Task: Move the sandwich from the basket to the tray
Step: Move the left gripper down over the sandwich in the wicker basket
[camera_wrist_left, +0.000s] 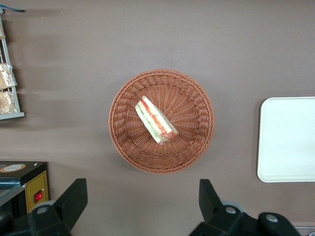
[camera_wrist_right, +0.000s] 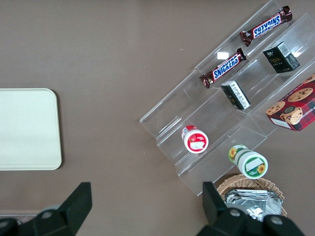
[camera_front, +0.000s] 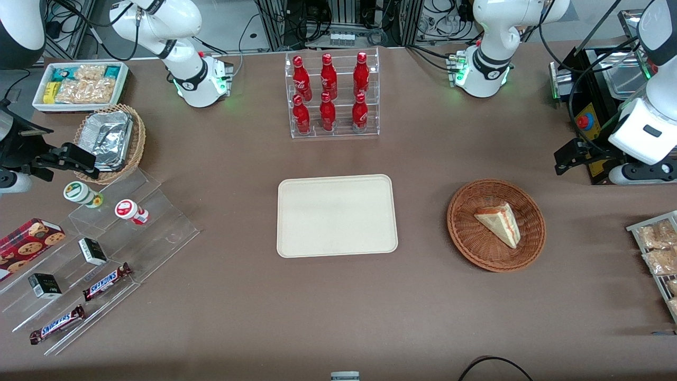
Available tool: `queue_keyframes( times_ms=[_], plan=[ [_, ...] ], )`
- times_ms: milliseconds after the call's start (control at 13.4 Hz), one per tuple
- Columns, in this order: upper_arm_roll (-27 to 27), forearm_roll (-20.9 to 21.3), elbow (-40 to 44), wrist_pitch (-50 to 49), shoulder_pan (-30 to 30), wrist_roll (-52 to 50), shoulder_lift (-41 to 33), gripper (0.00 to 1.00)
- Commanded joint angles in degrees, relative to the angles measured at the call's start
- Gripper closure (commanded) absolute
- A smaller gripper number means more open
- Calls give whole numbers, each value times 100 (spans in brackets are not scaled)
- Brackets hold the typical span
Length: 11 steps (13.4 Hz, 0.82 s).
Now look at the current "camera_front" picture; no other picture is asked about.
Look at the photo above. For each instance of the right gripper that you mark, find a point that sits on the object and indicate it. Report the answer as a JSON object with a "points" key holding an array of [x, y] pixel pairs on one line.
{"points": [[17, 150]]}

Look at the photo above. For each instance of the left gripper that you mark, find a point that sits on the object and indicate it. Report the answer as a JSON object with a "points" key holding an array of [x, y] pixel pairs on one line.
{"points": [[596, 154]]}

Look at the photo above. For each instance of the triangular sandwich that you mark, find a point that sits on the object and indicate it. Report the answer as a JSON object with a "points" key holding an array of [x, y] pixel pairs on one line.
{"points": [[500, 225]]}

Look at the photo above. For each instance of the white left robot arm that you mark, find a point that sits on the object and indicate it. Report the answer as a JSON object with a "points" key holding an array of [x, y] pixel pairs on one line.
{"points": [[489, 32]]}

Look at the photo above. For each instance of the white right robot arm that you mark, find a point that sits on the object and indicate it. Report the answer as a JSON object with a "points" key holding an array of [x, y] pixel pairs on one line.
{"points": [[180, 21]]}

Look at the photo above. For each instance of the light oval wicker basket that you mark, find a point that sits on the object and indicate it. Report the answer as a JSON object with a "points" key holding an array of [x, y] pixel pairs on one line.
{"points": [[138, 143]]}

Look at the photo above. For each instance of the brown round wicker basket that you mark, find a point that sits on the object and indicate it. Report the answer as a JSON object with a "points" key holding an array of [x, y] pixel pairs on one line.
{"points": [[470, 241]]}

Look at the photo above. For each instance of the tray of packaged pastries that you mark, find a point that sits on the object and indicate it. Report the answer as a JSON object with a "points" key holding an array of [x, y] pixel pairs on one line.
{"points": [[661, 286]]}

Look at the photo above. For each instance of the cream plastic tray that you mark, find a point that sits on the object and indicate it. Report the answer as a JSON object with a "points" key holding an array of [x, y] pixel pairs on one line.
{"points": [[337, 216]]}

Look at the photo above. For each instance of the green lid yogurt cup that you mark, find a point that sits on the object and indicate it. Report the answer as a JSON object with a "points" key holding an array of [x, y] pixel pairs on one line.
{"points": [[78, 192]]}

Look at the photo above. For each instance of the red emergency stop button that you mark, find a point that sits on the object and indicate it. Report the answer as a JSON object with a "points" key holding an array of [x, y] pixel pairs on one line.
{"points": [[584, 121]]}

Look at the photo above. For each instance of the stacked aluminium foil containers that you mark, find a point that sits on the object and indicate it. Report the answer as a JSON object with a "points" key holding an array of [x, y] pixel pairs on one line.
{"points": [[106, 140]]}

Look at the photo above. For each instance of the white rectangular snack bin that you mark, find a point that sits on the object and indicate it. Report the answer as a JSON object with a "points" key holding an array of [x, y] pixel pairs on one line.
{"points": [[79, 107]]}

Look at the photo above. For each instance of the yellow snack packet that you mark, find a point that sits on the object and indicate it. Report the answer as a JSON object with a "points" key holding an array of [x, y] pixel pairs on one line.
{"points": [[51, 92]]}

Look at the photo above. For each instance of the large clear cracker bag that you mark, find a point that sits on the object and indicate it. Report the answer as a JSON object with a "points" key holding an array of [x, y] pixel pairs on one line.
{"points": [[84, 91]]}

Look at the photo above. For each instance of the red lid yogurt cup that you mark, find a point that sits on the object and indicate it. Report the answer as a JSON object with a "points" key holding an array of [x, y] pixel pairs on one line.
{"points": [[127, 209]]}

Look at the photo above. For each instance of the red cookie box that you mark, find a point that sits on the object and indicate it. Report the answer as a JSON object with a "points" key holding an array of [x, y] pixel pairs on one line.
{"points": [[26, 243]]}

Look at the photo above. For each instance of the black food warmer cabinet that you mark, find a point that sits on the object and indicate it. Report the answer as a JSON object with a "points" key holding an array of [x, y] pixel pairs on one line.
{"points": [[587, 69]]}

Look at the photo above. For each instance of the teal snack packet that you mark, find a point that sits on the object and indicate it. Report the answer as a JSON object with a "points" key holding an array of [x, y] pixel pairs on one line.
{"points": [[63, 74], [112, 71]]}

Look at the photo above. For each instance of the small black carton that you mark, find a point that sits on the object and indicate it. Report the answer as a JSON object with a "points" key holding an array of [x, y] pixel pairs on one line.
{"points": [[45, 286], [92, 251]]}

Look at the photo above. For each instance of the steel warmer pan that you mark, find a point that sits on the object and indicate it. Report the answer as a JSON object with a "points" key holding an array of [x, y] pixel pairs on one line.
{"points": [[624, 74]]}

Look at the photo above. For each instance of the small clear cracker bag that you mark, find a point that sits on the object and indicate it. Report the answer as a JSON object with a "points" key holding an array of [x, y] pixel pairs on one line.
{"points": [[90, 72]]}

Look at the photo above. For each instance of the clear bag of pastries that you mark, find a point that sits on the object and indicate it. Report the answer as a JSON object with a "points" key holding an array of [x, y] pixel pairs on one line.
{"points": [[658, 234], [661, 261]]}

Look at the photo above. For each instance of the clear acrylic stepped display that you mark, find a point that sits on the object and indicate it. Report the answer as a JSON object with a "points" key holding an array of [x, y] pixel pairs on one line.
{"points": [[158, 238]]}

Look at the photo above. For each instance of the snickers chocolate bar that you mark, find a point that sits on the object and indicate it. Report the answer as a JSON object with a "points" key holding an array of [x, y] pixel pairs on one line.
{"points": [[57, 325], [106, 281]]}

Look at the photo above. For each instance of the red cola bottle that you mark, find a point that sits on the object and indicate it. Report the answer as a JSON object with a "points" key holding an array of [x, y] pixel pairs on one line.
{"points": [[301, 117], [361, 75], [301, 79], [328, 78], [360, 114], [327, 115]]}

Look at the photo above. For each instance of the clear acrylic bottle rack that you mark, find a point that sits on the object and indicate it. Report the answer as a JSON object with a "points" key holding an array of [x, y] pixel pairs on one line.
{"points": [[344, 129]]}

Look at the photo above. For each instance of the white power strip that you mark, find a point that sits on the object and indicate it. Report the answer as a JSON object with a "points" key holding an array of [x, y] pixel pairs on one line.
{"points": [[342, 38]]}

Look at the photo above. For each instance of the small grey device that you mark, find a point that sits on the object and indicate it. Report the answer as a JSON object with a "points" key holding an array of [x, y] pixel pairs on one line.
{"points": [[345, 376]]}

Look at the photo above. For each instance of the aluminium profile frame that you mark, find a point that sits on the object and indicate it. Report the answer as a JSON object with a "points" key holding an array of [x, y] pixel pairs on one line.
{"points": [[272, 24]]}

